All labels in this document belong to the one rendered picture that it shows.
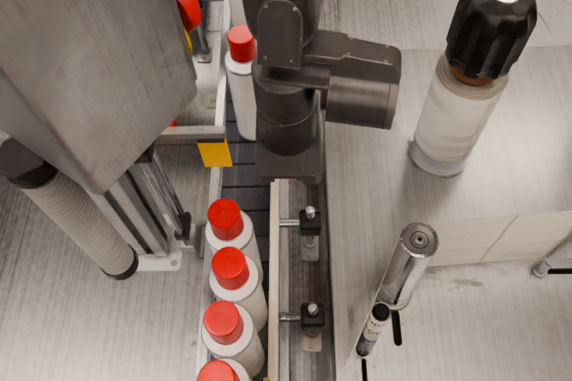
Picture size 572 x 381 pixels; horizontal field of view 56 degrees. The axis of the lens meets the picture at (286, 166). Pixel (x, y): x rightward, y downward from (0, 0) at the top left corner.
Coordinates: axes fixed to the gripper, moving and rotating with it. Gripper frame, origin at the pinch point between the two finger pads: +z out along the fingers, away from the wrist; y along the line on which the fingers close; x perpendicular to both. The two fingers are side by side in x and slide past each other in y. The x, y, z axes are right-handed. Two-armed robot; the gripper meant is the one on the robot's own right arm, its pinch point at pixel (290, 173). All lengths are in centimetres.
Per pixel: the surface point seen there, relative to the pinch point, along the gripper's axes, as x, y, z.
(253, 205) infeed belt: 5.7, 2.2, 13.7
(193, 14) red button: 5.1, -5.5, -31.3
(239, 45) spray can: 6.0, 14.1, -6.4
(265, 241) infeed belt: 3.8, -3.2, 13.6
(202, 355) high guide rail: 9.7, -19.5, 5.1
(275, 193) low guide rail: 2.3, 2.4, 10.2
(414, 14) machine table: -23, 44, 19
